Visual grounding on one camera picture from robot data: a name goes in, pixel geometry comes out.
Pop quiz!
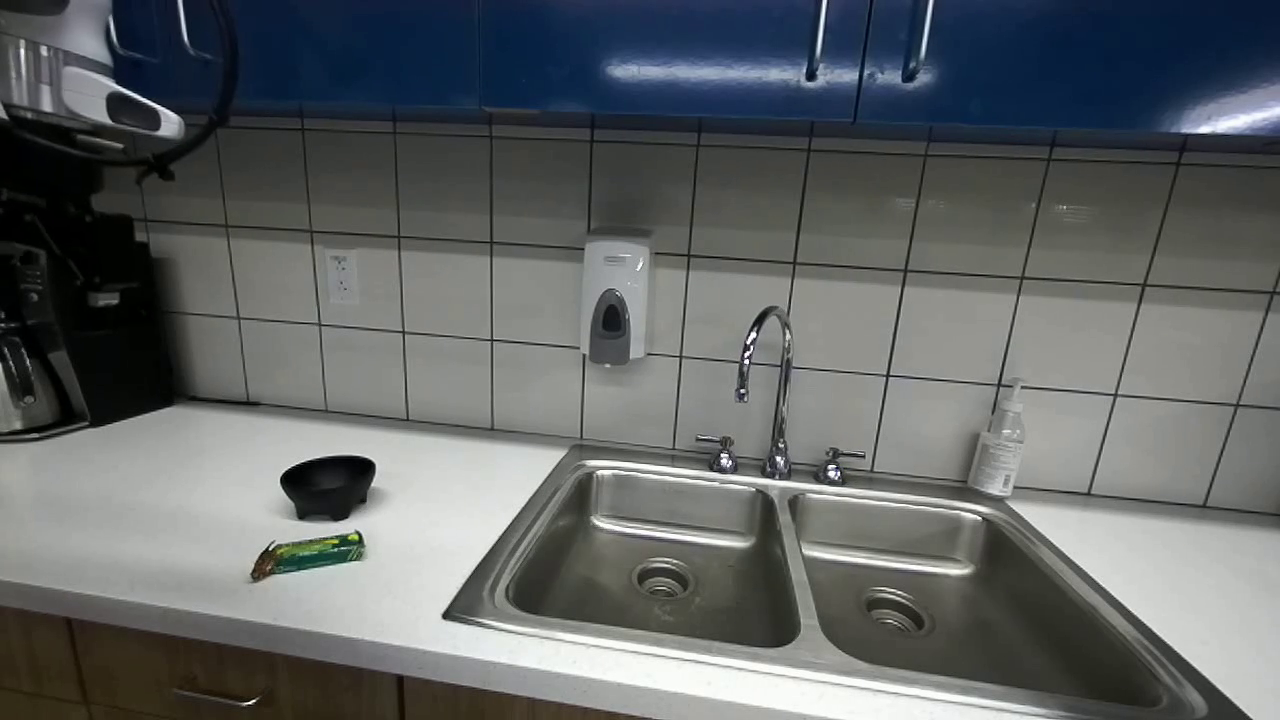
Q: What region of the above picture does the silver cabinet door handle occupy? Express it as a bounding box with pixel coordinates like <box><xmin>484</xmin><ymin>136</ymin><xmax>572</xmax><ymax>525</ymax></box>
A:
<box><xmin>902</xmin><ymin>0</ymin><xmax>942</xmax><ymax>87</ymax></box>
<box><xmin>168</xmin><ymin>0</ymin><xmax>209</xmax><ymax>61</ymax></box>
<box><xmin>802</xmin><ymin>0</ymin><xmax>837</xmax><ymax>87</ymax></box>

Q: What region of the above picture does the white wall soap dispenser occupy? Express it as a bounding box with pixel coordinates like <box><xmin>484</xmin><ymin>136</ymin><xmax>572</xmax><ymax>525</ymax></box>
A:
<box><xmin>576</xmin><ymin>233</ymin><xmax>656</xmax><ymax>373</ymax></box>

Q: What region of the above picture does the chrome faucet handle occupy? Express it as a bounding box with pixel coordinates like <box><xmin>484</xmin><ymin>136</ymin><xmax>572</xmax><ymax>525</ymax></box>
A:
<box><xmin>812</xmin><ymin>442</ymin><xmax>867</xmax><ymax>488</ymax></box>
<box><xmin>691</xmin><ymin>432</ymin><xmax>746</xmax><ymax>476</ymax></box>

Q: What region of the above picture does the chrome gooseneck faucet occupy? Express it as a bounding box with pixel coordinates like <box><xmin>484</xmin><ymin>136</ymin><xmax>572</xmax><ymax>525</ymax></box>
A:
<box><xmin>732</xmin><ymin>299</ymin><xmax>802</xmax><ymax>485</ymax></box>

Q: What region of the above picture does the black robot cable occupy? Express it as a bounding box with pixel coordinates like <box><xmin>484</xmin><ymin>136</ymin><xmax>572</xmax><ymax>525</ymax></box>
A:
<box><xmin>126</xmin><ymin>0</ymin><xmax>248</xmax><ymax>178</ymax></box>

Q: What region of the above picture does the steel coffee carafe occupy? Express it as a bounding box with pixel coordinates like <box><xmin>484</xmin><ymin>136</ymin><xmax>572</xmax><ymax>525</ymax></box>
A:
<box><xmin>0</xmin><ymin>329</ymin><xmax>68</xmax><ymax>441</ymax></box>

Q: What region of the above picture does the brown wooden drawer front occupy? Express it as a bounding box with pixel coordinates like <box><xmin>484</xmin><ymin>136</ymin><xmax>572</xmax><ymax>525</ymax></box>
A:
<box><xmin>68</xmin><ymin>617</ymin><xmax>409</xmax><ymax>720</ymax></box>
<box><xmin>398</xmin><ymin>670</ymin><xmax>644</xmax><ymax>720</ymax></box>
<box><xmin>0</xmin><ymin>604</ymin><xmax>89</xmax><ymax>713</ymax></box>

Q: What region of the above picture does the double basin steel sink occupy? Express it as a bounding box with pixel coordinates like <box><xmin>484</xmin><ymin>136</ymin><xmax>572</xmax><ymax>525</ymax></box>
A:
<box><xmin>442</xmin><ymin>442</ymin><xmax>1253</xmax><ymax>720</ymax></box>

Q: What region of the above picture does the clear pump soap bottle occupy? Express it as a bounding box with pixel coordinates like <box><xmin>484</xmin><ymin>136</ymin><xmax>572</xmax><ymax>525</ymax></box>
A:
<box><xmin>964</xmin><ymin>375</ymin><xmax>1032</xmax><ymax>505</ymax></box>

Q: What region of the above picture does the blue cabinet door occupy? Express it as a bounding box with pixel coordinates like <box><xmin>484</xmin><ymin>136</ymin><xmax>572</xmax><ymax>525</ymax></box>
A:
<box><xmin>858</xmin><ymin>0</ymin><xmax>1280</xmax><ymax>145</ymax></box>
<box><xmin>142</xmin><ymin>0</ymin><xmax>489</xmax><ymax>123</ymax></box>
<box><xmin>475</xmin><ymin>0</ymin><xmax>872</xmax><ymax>131</ymax></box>

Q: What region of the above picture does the white wall outlet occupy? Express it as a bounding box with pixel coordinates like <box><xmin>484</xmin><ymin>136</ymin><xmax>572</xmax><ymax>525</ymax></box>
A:
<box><xmin>311</xmin><ymin>238</ymin><xmax>368</xmax><ymax>324</ymax></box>

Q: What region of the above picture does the black coffee machine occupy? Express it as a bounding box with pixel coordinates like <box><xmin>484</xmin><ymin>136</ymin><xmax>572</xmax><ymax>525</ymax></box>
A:
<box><xmin>0</xmin><ymin>191</ymin><xmax>177</xmax><ymax>447</ymax></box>

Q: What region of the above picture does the green snack wrapper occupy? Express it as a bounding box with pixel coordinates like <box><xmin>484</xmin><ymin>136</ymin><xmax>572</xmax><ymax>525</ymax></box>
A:
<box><xmin>248</xmin><ymin>529</ymin><xmax>373</xmax><ymax>586</ymax></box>

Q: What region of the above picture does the silver drawer handle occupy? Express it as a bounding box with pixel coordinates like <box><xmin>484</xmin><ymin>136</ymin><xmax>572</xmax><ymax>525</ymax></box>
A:
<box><xmin>168</xmin><ymin>681</ymin><xmax>272</xmax><ymax>714</ymax></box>

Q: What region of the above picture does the steel sink drain strainer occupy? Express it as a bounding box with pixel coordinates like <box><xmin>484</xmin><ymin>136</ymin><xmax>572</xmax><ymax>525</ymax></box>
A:
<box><xmin>628</xmin><ymin>552</ymin><xmax>702</xmax><ymax>604</ymax></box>
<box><xmin>859</xmin><ymin>583</ymin><xmax>938</xmax><ymax>644</ymax></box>

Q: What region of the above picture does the black bowl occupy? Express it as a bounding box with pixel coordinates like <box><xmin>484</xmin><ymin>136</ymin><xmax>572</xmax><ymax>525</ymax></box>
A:
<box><xmin>277</xmin><ymin>453</ymin><xmax>382</xmax><ymax>525</ymax></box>

